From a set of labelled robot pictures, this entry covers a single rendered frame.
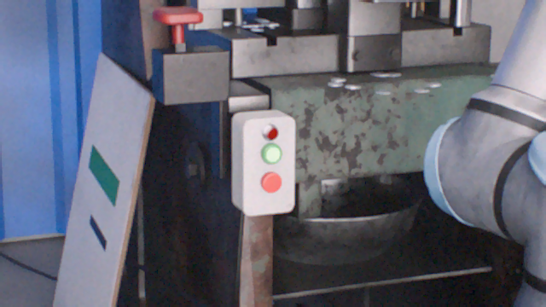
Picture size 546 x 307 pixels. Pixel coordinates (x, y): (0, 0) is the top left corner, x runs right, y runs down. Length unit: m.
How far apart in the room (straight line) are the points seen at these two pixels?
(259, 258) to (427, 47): 0.46
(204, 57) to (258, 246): 0.28
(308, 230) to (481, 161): 0.63
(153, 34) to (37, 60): 0.93
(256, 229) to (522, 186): 0.52
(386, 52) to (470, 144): 0.52
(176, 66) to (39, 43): 1.39
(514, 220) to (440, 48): 0.68
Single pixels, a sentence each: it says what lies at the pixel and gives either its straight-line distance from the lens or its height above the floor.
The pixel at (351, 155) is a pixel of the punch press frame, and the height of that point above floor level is 0.53.
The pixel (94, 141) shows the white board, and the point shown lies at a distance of 2.24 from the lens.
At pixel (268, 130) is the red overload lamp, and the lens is 1.46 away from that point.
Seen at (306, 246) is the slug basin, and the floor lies 0.36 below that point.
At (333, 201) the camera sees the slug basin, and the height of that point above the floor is 0.35.
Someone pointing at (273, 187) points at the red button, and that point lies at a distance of 1.48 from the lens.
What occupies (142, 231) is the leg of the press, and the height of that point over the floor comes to 0.27.
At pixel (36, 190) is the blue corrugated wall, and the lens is 2.95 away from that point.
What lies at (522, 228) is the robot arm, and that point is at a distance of 1.16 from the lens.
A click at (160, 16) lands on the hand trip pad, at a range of 1.51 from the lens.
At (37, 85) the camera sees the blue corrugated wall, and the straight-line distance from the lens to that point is 2.89.
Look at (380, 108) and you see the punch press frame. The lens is 1.66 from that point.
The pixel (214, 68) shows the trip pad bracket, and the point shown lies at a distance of 1.53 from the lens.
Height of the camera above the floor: 0.94
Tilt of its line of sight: 14 degrees down
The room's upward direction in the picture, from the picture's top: straight up
